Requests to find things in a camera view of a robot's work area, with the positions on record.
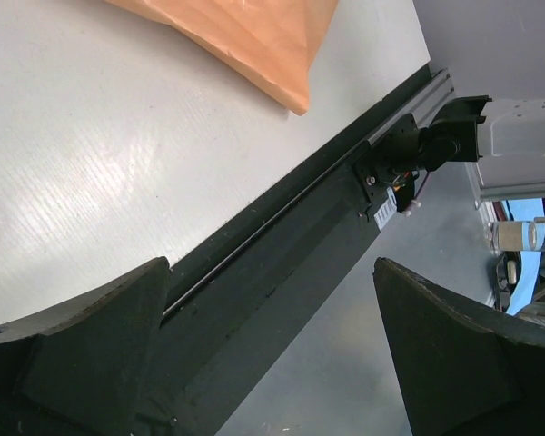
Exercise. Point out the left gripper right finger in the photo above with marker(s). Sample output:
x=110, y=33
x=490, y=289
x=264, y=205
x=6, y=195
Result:
x=463, y=367

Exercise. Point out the front aluminium rail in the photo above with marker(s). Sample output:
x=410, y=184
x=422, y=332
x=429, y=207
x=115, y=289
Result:
x=423, y=106

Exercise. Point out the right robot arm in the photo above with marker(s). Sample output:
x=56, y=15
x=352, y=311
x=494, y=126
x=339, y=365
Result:
x=467, y=129

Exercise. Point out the orange wrapping paper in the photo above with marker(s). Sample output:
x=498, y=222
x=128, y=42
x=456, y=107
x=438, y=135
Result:
x=271, y=43

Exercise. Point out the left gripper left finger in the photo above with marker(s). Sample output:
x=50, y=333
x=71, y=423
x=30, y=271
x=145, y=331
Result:
x=78, y=367

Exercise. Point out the clear plastic bottle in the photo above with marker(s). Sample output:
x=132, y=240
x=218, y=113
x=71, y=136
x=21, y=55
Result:
x=518, y=236

